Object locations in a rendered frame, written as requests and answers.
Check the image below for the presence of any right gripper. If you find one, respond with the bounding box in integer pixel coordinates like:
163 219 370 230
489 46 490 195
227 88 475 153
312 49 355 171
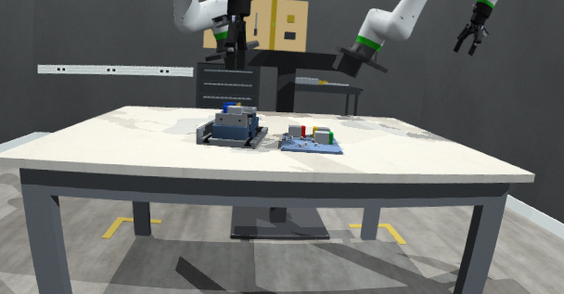
224 0 251 70

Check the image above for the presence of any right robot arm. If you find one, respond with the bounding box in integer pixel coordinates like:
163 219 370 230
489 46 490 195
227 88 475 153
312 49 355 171
173 0 232 53

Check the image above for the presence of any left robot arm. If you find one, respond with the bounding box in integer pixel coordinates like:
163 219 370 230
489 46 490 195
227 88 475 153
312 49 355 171
348 0 497 63

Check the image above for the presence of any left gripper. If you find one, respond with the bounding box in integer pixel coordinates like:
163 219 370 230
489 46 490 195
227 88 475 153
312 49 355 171
454 12 487 56

